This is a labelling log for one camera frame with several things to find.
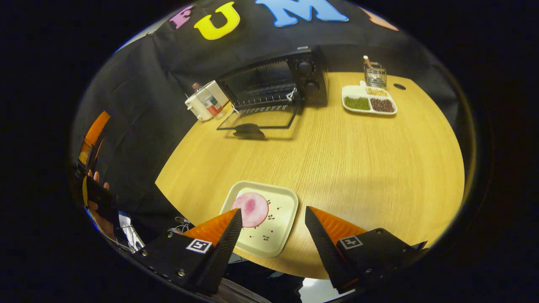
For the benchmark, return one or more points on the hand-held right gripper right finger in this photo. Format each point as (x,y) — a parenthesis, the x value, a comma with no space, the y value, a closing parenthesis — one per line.
(324,248)

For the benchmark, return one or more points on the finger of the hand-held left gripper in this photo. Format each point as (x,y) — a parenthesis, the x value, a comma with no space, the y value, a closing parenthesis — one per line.
(97,126)
(85,153)

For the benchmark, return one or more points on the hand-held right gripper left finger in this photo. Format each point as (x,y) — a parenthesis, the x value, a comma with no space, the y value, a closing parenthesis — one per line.
(223,252)

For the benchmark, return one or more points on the cream square plate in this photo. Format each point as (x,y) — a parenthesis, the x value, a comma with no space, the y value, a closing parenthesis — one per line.
(280,223)

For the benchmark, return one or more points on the pink ham slice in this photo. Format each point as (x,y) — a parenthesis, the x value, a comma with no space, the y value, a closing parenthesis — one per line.
(250,208)

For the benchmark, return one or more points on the black electric oven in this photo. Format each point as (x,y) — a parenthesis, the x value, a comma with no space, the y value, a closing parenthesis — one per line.
(309,80)

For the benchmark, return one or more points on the clear plastic bottle red label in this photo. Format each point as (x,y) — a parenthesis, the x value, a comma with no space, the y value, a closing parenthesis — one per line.
(210,103)

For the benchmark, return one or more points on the pile of green beans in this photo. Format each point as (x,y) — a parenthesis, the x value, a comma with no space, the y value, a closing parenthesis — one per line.
(357,103)

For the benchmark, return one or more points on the pile of red beans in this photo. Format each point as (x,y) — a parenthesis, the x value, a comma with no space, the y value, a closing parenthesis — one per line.
(382,105)

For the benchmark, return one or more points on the white divided dish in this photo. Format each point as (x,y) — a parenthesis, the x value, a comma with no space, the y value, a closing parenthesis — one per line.
(351,89)

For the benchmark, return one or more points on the pile of yellow beans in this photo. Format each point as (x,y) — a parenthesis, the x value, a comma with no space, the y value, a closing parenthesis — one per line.
(377,91)

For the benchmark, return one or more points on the metal mesh holder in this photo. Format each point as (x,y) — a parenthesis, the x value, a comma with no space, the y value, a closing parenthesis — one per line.
(377,78)

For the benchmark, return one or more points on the brown stick with white tip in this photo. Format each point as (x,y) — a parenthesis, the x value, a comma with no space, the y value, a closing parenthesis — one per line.
(367,62)

